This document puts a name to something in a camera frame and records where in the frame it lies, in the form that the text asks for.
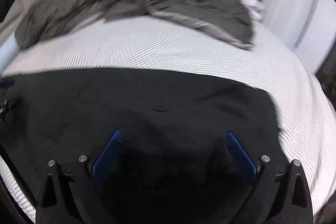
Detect black pants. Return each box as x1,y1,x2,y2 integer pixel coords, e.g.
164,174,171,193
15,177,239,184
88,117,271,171
0,67,288,188

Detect white honeycomb mattress cover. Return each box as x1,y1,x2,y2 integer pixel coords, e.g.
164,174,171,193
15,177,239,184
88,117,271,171
1,16,335,213

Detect light blue pillow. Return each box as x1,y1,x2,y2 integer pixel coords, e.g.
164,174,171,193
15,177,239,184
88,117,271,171
0,34,20,72

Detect grey rumpled duvet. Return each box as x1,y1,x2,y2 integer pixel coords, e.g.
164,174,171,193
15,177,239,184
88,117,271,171
15,0,253,50

